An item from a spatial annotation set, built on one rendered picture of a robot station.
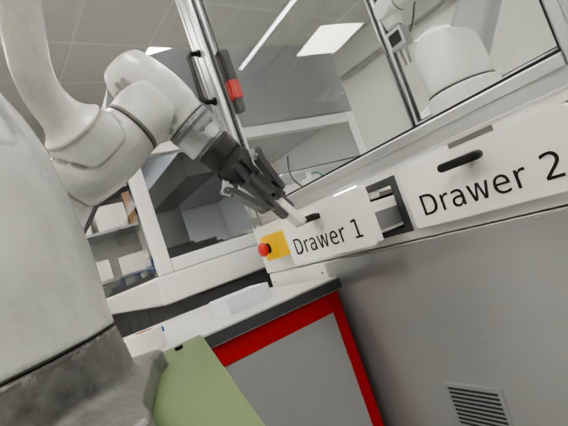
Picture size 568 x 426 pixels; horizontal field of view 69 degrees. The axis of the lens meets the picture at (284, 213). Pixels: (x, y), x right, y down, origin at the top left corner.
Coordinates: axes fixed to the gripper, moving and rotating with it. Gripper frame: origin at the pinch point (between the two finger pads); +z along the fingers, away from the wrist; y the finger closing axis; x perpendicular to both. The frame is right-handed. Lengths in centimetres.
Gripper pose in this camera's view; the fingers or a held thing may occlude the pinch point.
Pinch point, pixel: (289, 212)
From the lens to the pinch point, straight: 82.3
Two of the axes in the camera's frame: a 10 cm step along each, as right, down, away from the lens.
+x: -4.9, 2.3, 8.4
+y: 4.7, -7.4, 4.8
